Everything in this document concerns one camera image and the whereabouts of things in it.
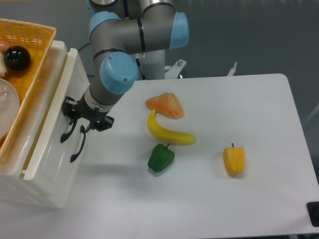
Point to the black lower drawer handle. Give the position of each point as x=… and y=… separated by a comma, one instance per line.
x=80, y=146

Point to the black ball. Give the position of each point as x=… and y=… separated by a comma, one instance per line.
x=17, y=58

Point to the yellow banana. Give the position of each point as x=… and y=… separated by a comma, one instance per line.
x=167, y=135

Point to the green bell pepper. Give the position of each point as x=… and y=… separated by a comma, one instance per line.
x=161, y=157

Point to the black corner object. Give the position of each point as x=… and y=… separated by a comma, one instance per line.
x=313, y=211

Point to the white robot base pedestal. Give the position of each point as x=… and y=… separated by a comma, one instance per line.
x=151, y=65

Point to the white metal mounting frame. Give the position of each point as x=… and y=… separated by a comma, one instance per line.
x=174, y=71

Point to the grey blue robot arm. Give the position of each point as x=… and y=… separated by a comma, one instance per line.
x=118, y=30

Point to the yellow bell pepper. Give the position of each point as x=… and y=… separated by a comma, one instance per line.
x=234, y=159

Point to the orange bread slice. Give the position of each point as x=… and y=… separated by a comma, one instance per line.
x=166, y=104

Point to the clear glass bowl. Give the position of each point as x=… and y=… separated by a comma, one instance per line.
x=9, y=106

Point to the yellow wicker basket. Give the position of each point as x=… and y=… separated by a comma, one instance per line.
x=37, y=39

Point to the pink fruit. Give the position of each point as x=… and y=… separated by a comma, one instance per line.
x=4, y=46

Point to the black top drawer handle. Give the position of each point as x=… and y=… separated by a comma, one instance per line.
x=66, y=135

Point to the white drawer cabinet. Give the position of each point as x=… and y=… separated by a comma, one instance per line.
x=12, y=184

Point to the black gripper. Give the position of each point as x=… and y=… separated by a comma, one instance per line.
x=79, y=109

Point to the black drawer handle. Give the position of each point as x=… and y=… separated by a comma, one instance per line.
x=80, y=146
x=66, y=135

